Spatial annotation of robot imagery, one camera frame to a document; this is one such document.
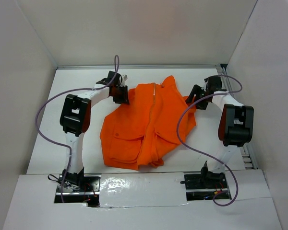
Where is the orange jacket with pink lining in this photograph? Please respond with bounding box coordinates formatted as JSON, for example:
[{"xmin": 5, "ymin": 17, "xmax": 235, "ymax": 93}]
[{"xmin": 100, "ymin": 76, "xmax": 196, "ymax": 170}]

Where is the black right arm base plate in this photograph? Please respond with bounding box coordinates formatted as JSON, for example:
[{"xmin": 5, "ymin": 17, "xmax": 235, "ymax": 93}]
[{"xmin": 181, "ymin": 173, "xmax": 231, "ymax": 201}]

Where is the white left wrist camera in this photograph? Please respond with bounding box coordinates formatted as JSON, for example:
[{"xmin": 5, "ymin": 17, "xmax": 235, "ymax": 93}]
[{"xmin": 119, "ymin": 75, "xmax": 128, "ymax": 87}]

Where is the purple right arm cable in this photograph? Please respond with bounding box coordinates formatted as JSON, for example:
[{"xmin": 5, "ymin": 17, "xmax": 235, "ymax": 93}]
[{"xmin": 176, "ymin": 74, "xmax": 243, "ymax": 207}]

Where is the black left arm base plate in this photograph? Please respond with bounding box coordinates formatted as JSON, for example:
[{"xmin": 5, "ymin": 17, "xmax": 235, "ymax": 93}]
[{"xmin": 54, "ymin": 175, "xmax": 101, "ymax": 207}]

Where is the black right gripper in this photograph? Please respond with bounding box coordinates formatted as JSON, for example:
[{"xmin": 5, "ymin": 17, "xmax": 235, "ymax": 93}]
[{"xmin": 185, "ymin": 84, "xmax": 210, "ymax": 110}]

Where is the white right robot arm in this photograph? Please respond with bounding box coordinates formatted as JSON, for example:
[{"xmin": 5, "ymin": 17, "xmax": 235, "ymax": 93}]
[{"xmin": 185, "ymin": 75, "xmax": 254, "ymax": 188}]

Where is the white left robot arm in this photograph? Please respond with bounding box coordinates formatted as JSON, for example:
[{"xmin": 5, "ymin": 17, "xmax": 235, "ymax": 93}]
[{"xmin": 60, "ymin": 71, "xmax": 129, "ymax": 191}]

